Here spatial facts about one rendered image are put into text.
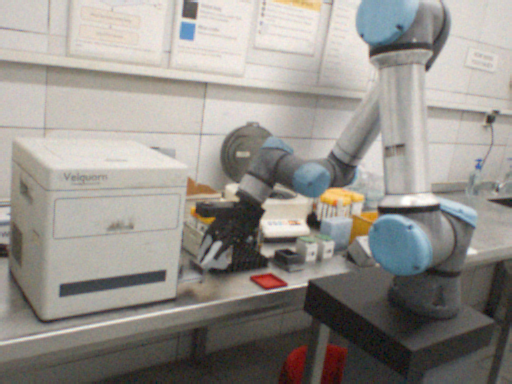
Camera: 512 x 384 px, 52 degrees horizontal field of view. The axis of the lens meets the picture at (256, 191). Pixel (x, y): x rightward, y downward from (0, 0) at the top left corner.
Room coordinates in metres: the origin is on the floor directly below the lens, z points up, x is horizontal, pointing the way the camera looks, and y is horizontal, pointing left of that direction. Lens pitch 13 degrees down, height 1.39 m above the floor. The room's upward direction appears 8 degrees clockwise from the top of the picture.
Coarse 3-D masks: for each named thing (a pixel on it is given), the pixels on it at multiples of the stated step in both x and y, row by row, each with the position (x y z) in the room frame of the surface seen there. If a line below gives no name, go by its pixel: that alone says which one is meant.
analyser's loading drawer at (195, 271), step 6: (192, 258) 1.14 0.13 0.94; (192, 264) 1.13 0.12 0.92; (198, 264) 1.11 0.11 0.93; (180, 270) 1.07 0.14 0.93; (186, 270) 1.12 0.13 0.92; (192, 270) 1.12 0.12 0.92; (198, 270) 1.11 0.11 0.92; (204, 270) 1.10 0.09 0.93; (180, 276) 1.06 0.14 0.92; (186, 276) 1.08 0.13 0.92; (192, 276) 1.09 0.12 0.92; (198, 276) 1.09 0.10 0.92; (204, 276) 1.10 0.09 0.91; (180, 282) 1.06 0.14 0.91; (186, 282) 1.07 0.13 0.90
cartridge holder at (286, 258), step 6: (276, 252) 1.34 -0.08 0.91; (282, 252) 1.36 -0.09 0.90; (288, 252) 1.37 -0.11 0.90; (294, 252) 1.36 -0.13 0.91; (270, 258) 1.35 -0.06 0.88; (276, 258) 1.34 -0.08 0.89; (282, 258) 1.32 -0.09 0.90; (288, 258) 1.31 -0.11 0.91; (294, 258) 1.32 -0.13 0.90; (300, 258) 1.34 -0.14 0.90; (282, 264) 1.32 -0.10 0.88; (288, 264) 1.31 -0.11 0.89; (294, 264) 1.32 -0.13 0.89; (300, 264) 1.32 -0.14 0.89; (288, 270) 1.30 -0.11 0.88; (294, 270) 1.30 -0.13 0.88
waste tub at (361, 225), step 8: (352, 216) 1.61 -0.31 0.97; (360, 216) 1.63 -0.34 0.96; (368, 216) 1.66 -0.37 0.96; (376, 216) 1.68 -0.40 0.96; (352, 224) 1.61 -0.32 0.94; (360, 224) 1.58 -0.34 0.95; (368, 224) 1.55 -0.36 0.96; (352, 232) 1.60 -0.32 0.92; (360, 232) 1.58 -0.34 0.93; (368, 232) 1.55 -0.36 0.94; (352, 240) 1.60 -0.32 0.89
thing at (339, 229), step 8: (328, 224) 1.48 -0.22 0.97; (336, 224) 1.48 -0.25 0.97; (344, 224) 1.51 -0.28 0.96; (320, 232) 1.50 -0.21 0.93; (328, 232) 1.48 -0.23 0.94; (336, 232) 1.49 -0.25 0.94; (344, 232) 1.52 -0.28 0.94; (336, 240) 1.49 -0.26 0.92; (344, 240) 1.52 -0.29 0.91; (336, 248) 1.50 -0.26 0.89; (344, 248) 1.52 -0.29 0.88
